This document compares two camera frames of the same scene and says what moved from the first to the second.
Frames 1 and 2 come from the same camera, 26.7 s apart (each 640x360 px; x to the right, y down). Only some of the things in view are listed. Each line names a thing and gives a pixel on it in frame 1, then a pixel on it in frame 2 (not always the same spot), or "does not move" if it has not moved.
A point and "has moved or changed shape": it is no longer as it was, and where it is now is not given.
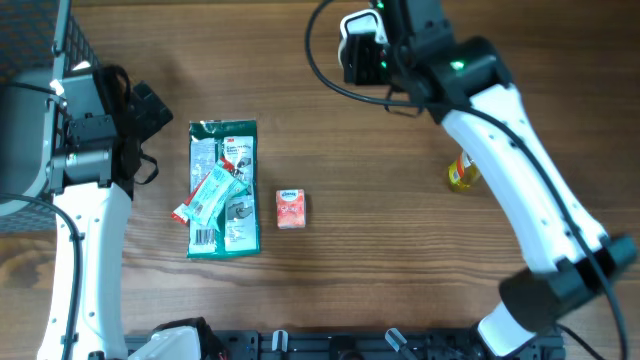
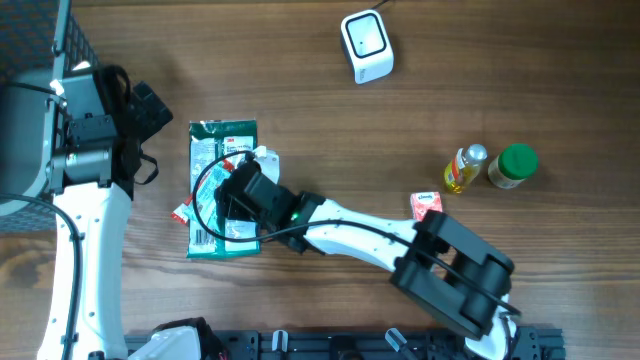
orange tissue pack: (291, 208) has moved or changed shape
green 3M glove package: (235, 141) does not move
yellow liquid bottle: (463, 174) does not move
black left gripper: (148, 123) does not move
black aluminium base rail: (359, 344) does not move
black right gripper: (357, 53) -> (230, 208)
